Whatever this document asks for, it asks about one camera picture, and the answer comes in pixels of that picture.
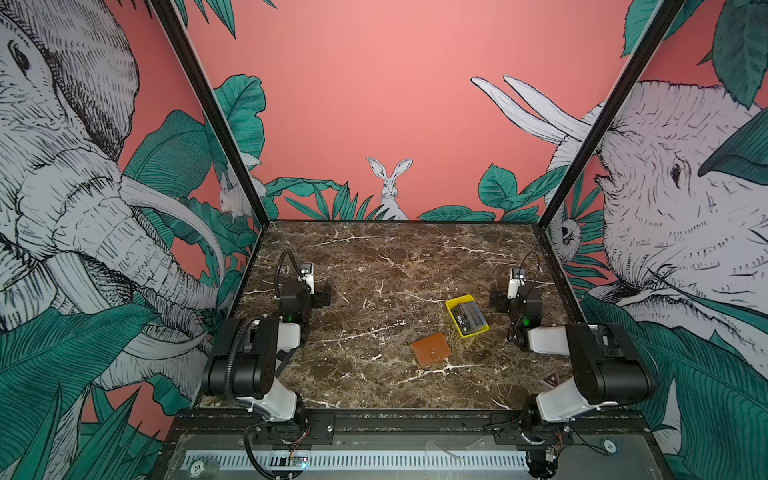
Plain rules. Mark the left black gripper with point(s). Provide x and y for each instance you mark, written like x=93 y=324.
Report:
x=320 y=293

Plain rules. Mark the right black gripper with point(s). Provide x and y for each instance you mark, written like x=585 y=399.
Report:
x=501 y=298

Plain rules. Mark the brown leather card holder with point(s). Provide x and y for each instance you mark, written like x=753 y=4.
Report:
x=431 y=350

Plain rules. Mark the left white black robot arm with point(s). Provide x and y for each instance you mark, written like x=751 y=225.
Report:
x=248 y=355

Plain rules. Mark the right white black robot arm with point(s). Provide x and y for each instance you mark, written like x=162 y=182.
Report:
x=607 y=369

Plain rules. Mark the dark credit card stack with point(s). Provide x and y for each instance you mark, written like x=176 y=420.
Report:
x=469 y=318

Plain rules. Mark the yellow plastic card tray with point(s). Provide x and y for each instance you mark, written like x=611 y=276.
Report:
x=450 y=304

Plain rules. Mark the red warning triangle sticker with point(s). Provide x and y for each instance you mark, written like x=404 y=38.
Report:
x=551 y=381

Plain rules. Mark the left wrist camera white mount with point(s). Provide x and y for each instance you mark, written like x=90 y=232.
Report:
x=306 y=275

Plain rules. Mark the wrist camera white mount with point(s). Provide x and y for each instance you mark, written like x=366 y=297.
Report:
x=306 y=275
x=517 y=279

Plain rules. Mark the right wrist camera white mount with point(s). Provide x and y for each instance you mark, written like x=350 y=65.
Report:
x=517 y=279

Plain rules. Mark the black front mounting rail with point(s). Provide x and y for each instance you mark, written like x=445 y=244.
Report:
x=323 y=426

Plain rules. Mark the white slotted cable duct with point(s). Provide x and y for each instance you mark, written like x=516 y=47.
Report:
x=198 y=461

